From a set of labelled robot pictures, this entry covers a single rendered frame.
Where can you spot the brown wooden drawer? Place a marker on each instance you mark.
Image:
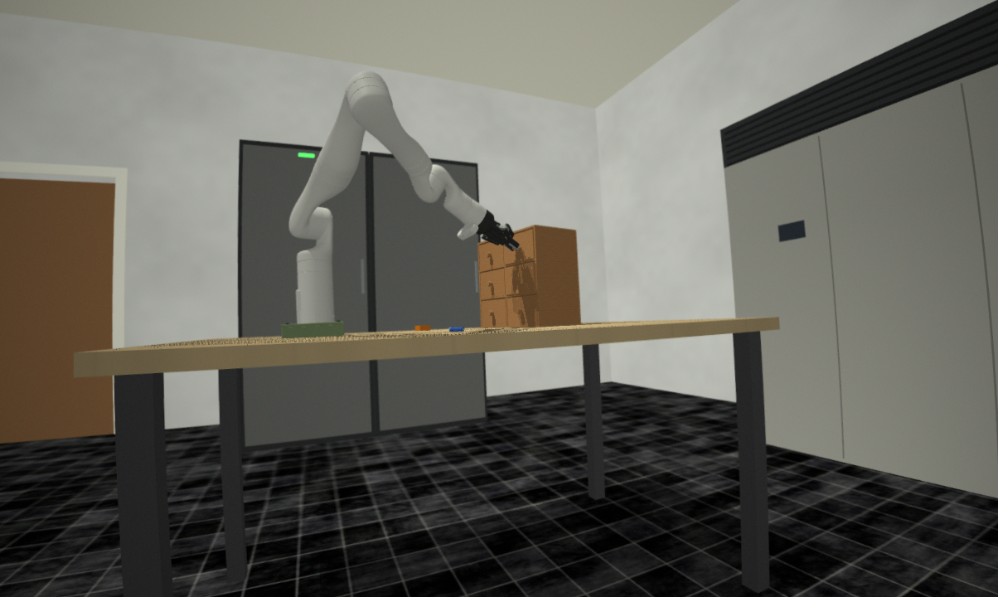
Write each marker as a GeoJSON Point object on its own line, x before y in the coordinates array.
{"type": "Point", "coordinates": [522, 311]}
{"type": "Point", "coordinates": [494, 312]}
{"type": "Point", "coordinates": [526, 250]}
{"type": "Point", "coordinates": [493, 283]}
{"type": "Point", "coordinates": [491, 255]}
{"type": "Point", "coordinates": [520, 279]}

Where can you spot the orange-brown wooden chest of drawers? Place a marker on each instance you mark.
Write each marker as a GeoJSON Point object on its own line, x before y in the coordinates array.
{"type": "Point", "coordinates": [556, 276]}

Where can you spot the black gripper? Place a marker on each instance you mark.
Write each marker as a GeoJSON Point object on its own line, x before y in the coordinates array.
{"type": "Point", "coordinates": [495, 233]}

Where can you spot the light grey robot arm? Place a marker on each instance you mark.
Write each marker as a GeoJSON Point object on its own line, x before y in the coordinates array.
{"type": "Point", "coordinates": [368, 100]}

